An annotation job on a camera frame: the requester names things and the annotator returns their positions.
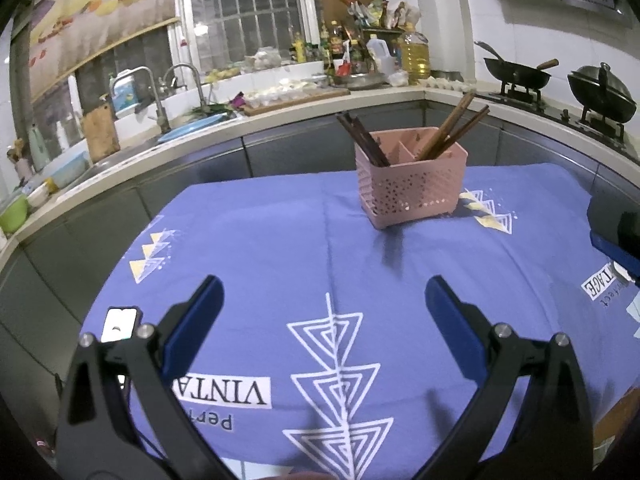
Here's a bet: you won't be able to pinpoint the pink perforated utensil holder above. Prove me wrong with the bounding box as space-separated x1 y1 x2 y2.
354 126 469 231

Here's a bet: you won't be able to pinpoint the blue plate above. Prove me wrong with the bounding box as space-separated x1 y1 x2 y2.
156 112 233 144

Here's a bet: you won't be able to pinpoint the blue printed tablecloth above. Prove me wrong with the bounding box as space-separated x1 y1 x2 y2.
80 161 640 480

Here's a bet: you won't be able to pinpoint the yellow cooking oil bottle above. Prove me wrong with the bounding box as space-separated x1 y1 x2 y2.
400 22 432 86

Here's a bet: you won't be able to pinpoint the wooden cutting board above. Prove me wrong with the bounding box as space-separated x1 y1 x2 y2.
81 105 122 163

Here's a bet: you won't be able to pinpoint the barred window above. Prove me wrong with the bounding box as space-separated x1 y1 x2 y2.
185 0 318 73

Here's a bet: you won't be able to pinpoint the metal ladle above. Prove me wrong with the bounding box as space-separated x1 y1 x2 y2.
474 41 503 63

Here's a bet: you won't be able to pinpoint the white moulded tray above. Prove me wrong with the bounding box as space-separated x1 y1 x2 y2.
417 76 478 93

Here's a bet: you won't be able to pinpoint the green bowl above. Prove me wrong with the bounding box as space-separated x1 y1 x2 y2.
0 194 30 235

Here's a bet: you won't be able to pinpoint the light blue plastic container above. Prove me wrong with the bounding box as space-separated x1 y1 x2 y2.
47 152 93 191

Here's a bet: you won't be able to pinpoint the black wok with wooden handle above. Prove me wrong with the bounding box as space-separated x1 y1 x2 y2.
482 57 560 86

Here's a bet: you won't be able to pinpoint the tall metal faucet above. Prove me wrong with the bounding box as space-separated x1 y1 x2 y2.
161 63 208 111
109 66 172 134

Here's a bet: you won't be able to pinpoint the green leafy vegetables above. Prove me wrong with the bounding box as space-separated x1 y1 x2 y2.
187 102 236 118

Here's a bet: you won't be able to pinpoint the metal dish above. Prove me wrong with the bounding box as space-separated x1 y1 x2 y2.
332 72 391 91

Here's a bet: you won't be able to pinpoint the blue label bottle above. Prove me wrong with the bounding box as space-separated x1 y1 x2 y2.
111 74 138 113

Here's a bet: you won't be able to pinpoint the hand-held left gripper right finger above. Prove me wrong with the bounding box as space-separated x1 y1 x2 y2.
414 274 595 480

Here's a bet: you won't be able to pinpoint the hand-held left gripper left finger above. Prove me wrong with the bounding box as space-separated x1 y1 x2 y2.
54 274 237 480

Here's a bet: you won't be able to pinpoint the long wooden board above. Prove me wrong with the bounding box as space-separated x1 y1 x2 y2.
242 87 351 117

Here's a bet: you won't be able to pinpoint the row of white bowls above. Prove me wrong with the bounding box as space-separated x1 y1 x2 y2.
247 82 321 106

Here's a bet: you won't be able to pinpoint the white plastic jug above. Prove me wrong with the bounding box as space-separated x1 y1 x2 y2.
366 34 397 75

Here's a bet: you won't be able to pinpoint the cluster of condiment bottles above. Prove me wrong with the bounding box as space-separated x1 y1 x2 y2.
289 0 421 78

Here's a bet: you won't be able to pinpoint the black lidded wok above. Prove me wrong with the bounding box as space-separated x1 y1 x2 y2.
566 62 638 123

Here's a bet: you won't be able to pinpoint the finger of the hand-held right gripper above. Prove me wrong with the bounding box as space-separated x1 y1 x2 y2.
590 232 640 282
587 193 640 261

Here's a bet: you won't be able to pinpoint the pale green soap bottle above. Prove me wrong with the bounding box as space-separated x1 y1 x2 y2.
27 124 51 173

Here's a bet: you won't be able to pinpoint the kitchen counter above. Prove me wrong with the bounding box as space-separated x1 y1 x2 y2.
0 82 640 266

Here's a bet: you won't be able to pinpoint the grey kitchen cabinets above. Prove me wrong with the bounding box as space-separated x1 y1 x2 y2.
0 102 640 411

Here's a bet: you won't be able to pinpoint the gas stove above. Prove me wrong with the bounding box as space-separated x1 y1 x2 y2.
472 82 640 153

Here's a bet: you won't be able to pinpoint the bunch of wooden chopsticks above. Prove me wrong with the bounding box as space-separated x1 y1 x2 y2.
336 91 491 167

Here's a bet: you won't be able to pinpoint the printed window blind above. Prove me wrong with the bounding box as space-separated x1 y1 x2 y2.
25 0 182 103

